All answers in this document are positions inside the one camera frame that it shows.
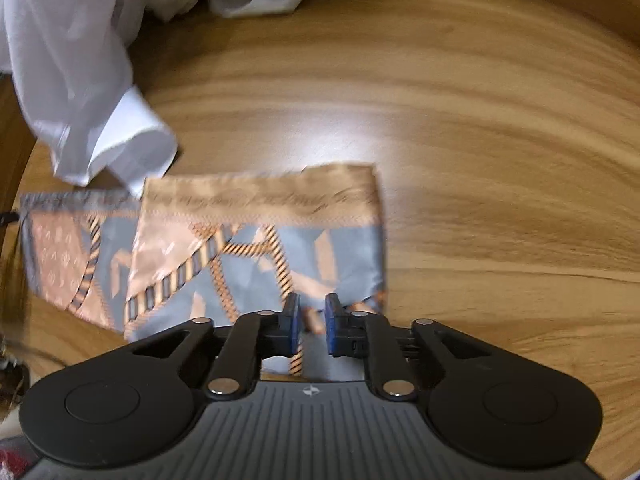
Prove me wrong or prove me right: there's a white shirt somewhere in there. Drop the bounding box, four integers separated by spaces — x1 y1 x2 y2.
1 0 177 196

